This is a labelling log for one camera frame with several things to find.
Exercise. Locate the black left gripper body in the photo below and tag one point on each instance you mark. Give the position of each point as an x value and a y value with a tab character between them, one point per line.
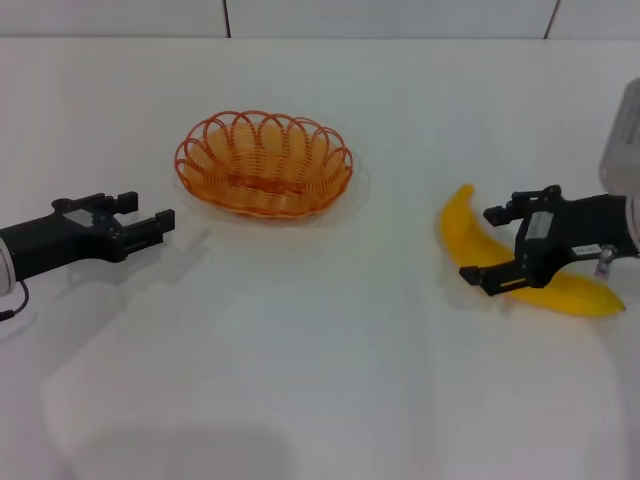
60	240

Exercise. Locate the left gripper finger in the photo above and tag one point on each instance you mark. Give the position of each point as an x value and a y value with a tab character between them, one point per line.
150	232
126	202

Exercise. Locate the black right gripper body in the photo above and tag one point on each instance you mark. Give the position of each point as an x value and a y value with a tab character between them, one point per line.
575	230

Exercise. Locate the yellow banana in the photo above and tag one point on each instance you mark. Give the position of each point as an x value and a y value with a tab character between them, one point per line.
470	235

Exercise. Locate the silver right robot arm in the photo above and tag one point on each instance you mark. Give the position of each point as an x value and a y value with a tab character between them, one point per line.
622	140

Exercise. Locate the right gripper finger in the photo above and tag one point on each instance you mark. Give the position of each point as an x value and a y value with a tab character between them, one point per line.
502	213
495	280

